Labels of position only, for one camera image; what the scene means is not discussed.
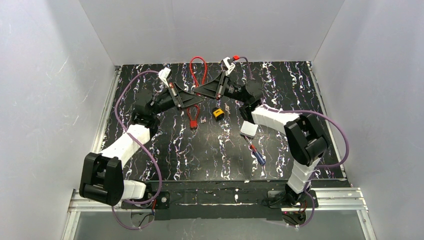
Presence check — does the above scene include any red cable tie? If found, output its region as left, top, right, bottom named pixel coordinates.
left=189, top=56, right=209, bottom=89
left=186, top=104, right=200, bottom=130

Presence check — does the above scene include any yellow padlock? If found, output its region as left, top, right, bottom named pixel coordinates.
left=212, top=107, right=225, bottom=121

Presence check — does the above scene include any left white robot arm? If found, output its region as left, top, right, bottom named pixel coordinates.
left=79, top=82, right=204, bottom=206

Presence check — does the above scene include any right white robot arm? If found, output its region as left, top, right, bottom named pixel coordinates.
left=194, top=73, right=330, bottom=205

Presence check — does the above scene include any white rectangular box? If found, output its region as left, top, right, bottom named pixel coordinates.
left=240, top=121, right=258, bottom=138

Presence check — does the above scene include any blue red screwdriver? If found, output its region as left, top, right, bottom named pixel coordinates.
left=244, top=136, right=266, bottom=166

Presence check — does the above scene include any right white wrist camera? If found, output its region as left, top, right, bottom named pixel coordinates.
left=221, top=55, right=240, bottom=76

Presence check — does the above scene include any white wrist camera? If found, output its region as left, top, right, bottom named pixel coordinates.
left=158, top=67, right=171, bottom=87
left=221, top=55, right=240, bottom=76

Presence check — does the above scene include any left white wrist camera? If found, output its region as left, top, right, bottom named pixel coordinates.
left=158, top=67, right=171, bottom=87

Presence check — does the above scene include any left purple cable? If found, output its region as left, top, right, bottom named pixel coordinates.
left=111, top=70, right=164, bottom=231

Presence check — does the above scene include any purple cable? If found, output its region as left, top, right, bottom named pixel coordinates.
left=111, top=70, right=164, bottom=231
left=238, top=56, right=351, bottom=229

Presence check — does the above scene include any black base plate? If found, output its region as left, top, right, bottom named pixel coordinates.
left=121, top=180, right=319, bottom=222

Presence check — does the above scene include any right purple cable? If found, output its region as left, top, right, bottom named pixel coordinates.
left=238, top=56, right=351, bottom=229

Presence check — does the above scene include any aluminium frame rail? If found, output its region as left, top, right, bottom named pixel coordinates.
left=61, top=66, right=122, bottom=240

